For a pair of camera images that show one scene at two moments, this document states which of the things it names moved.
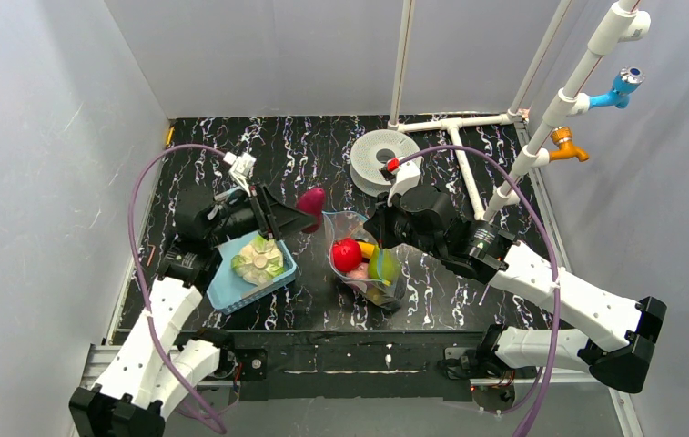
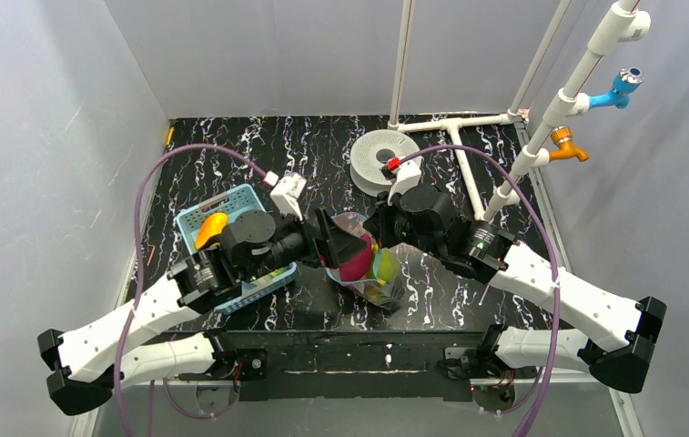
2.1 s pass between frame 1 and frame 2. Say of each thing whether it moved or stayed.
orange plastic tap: stayed
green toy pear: stayed
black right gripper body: stayed
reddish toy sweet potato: moved
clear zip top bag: stayed
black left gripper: moved
